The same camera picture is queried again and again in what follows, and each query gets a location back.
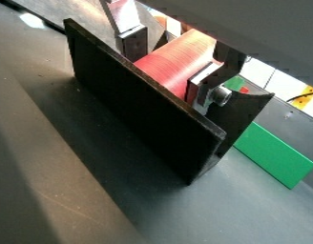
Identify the red rectangular block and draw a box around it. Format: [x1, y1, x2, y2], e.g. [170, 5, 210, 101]
[240, 86, 249, 93]

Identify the red cylinder peg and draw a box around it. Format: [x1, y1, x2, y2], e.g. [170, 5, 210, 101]
[134, 29, 222, 99]

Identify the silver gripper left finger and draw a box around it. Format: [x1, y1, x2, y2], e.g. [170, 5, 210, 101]
[99, 0, 147, 62]

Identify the black cradle fixture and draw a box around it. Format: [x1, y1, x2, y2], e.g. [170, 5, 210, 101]
[64, 19, 273, 183]

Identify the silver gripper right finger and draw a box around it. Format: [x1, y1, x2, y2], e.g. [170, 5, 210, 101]
[185, 42, 248, 115]

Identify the green shape sorter board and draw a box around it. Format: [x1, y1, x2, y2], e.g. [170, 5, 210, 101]
[222, 75, 313, 191]

